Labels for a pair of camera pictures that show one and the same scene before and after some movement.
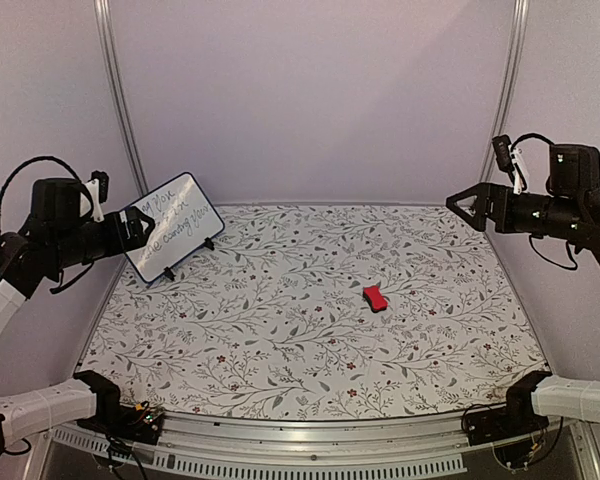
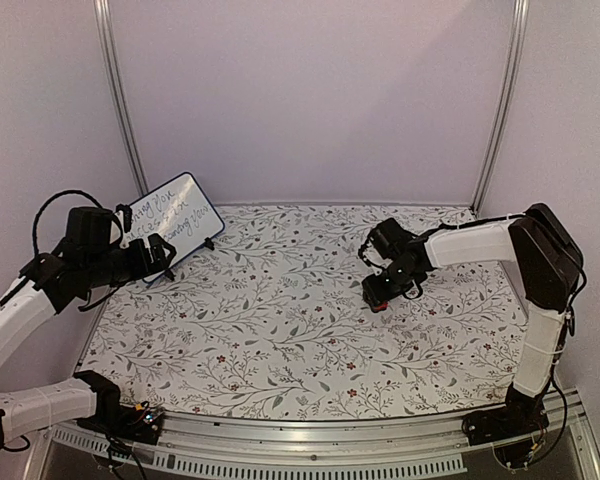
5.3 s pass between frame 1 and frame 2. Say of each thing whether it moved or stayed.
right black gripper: moved
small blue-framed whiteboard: stayed
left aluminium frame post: stayed
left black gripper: moved
